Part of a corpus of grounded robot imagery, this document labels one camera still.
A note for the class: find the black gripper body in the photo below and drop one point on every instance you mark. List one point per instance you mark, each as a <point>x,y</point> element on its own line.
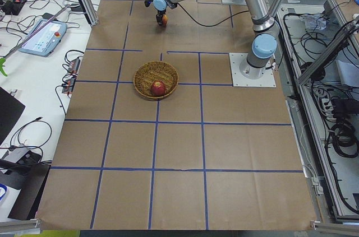
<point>160,13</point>

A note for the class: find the yellow-red apple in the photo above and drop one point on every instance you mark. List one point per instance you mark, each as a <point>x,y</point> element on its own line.
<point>164,21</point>

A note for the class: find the woven wicker basket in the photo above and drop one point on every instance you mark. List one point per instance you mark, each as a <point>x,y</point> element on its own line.
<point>155,71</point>

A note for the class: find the dark red basket apple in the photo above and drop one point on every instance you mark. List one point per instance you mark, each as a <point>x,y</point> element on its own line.
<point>158,88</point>

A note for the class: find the teach pendant near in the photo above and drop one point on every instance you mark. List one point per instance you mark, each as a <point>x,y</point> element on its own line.
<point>46,40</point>

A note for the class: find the green tipped reach stick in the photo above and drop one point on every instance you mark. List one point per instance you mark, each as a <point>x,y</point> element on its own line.
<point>29,37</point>

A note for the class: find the black laptop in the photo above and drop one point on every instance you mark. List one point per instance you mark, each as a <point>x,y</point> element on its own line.
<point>10,111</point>

